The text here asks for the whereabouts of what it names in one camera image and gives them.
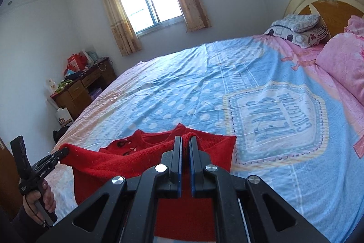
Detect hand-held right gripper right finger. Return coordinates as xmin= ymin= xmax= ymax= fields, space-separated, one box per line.
xmin=189 ymin=136 xmax=334 ymax=243

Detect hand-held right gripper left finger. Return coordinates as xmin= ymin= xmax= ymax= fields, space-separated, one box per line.
xmin=36 ymin=136 xmax=183 ymax=243

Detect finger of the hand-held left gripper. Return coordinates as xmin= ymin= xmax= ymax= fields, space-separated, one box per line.
xmin=49 ymin=147 xmax=70 ymax=161

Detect red embroidered sweater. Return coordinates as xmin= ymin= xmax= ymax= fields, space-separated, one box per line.
xmin=58 ymin=123 xmax=237 ymax=242

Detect person's left forearm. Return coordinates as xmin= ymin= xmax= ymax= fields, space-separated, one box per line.
xmin=0 ymin=197 xmax=53 ymax=243

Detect person's left hand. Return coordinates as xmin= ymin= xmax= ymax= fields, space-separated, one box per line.
xmin=23 ymin=181 xmax=57 ymax=225

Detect black bag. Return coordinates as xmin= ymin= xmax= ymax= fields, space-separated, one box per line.
xmin=53 ymin=126 xmax=71 ymax=144

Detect brown wooden door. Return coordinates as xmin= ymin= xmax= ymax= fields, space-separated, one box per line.
xmin=0 ymin=138 xmax=23 ymax=219

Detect white paper bag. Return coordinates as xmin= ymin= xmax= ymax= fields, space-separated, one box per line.
xmin=55 ymin=107 xmax=74 ymax=128

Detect brown wooden desk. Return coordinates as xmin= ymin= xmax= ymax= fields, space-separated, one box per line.
xmin=50 ymin=57 xmax=118 ymax=120

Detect green cloth items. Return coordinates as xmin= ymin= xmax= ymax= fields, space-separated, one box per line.
xmin=56 ymin=80 xmax=73 ymax=93

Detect blue and pink bed sheet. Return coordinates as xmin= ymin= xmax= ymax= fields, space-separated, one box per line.
xmin=50 ymin=32 xmax=364 ymax=243

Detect red gift box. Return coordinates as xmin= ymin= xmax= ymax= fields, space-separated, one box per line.
xmin=64 ymin=52 xmax=86 ymax=75

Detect white pillow with heart print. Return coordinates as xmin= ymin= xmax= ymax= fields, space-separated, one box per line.
xmin=264 ymin=24 xmax=329 ymax=49

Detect grey patterned pillow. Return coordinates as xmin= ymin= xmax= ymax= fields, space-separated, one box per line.
xmin=270 ymin=13 xmax=319 ymax=33

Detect pink floral quilt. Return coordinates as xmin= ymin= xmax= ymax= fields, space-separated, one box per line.
xmin=315 ymin=15 xmax=364 ymax=106

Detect window with metal frame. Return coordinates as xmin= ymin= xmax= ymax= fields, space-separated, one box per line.
xmin=110 ymin=0 xmax=185 ymax=38

